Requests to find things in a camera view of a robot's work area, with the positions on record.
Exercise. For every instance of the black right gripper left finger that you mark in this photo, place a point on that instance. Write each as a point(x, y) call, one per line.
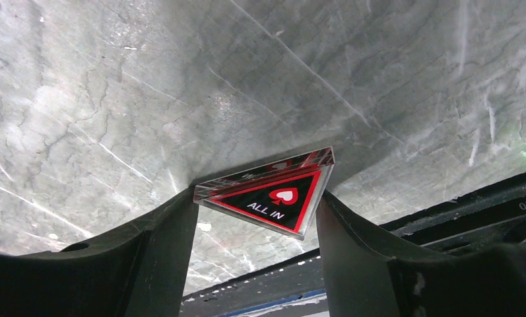
point(136, 269)

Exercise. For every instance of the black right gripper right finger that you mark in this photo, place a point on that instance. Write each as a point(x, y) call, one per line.
point(370, 272)

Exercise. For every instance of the red triangle token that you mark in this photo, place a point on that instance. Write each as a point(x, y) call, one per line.
point(281, 195)

